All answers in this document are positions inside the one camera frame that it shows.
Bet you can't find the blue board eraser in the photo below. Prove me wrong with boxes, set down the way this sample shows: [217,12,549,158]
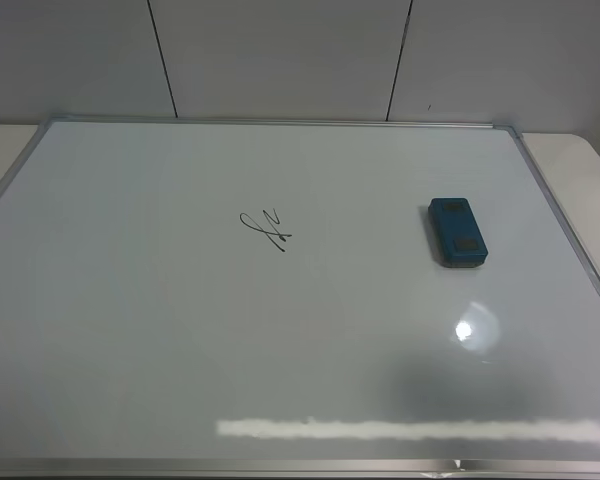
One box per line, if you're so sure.
[428,197,488,268]

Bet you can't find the white whiteboard aluminium frame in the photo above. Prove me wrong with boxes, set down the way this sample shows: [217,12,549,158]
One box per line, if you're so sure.
[0,117,600,479]

